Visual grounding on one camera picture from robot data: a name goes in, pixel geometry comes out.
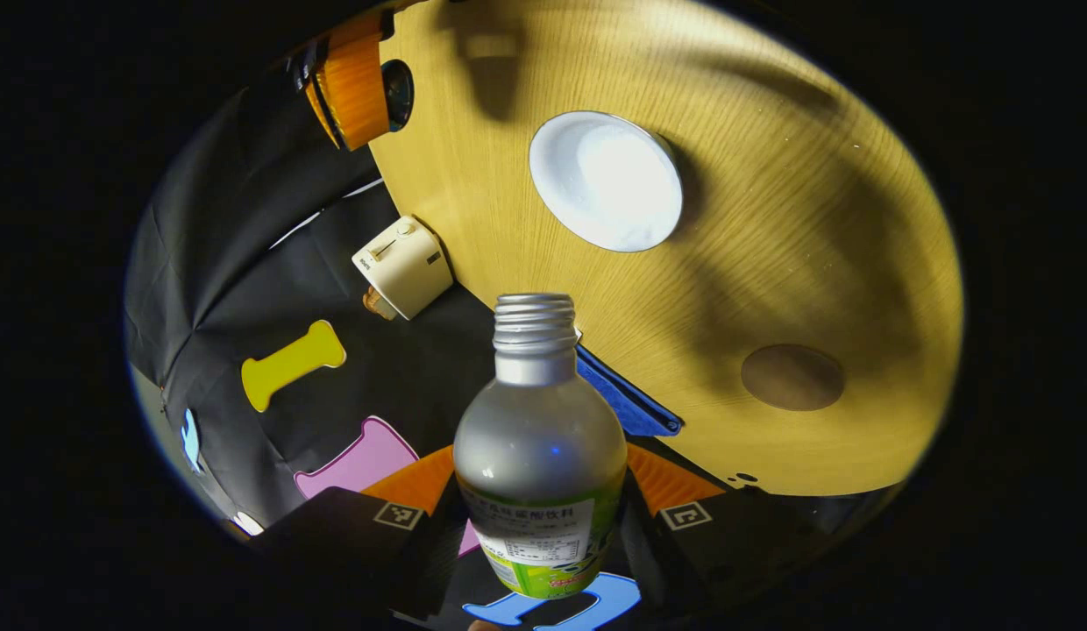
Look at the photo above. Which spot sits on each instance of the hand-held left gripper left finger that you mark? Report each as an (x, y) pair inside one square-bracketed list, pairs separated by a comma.
[(351, 543)]

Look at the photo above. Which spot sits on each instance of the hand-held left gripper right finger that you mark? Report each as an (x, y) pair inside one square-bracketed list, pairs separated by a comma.
[(736, 543)]

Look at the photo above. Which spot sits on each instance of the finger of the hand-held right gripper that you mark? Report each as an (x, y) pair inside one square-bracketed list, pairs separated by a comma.
[(355, 88), (320, 114)]

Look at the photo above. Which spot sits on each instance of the teal teacup lid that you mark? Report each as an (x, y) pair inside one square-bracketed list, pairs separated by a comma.
[(399, 96)]

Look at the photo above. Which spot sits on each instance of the brown round coaster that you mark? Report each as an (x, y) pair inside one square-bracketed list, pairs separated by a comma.
[(793, 377)]

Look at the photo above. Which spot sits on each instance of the silver green water bottle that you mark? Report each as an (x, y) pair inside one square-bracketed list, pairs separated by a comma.
[(539, 447)]

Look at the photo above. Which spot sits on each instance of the white teal teacup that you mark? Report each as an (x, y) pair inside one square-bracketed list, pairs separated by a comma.
[(605, 180)]

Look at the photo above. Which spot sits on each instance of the black backdrop cloth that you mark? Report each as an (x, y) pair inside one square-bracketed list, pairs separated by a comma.
[(245, 219)]

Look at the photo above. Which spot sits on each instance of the folded blue towel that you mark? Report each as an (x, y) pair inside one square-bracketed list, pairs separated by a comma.
[(631, 407)]

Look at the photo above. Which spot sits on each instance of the white toaster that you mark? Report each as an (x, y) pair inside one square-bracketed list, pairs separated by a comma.
[(403, 267)]

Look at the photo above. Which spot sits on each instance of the toast slice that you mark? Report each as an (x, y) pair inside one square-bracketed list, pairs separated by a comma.
[(377, 305)]

